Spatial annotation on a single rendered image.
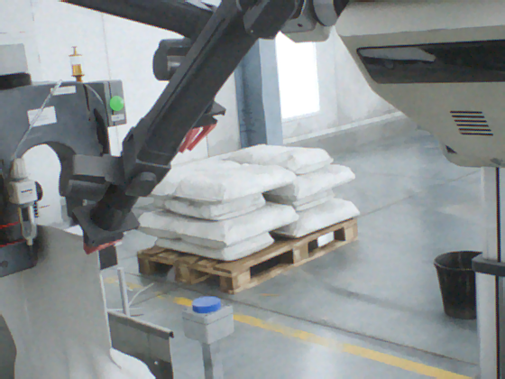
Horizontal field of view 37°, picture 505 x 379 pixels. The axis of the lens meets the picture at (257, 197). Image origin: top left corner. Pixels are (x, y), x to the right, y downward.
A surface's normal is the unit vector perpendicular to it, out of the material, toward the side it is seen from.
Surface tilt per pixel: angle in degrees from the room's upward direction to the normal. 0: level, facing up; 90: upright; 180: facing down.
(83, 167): 50
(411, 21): 40
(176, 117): 134
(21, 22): 90
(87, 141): 90
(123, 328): 90
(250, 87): 90
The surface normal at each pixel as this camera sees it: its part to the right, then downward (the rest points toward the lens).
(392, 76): -0.48, 0.79
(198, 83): 0.14, 0.83
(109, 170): 0.49, -0.53
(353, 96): 0.72, 0.09
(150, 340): -0.69, 0.21
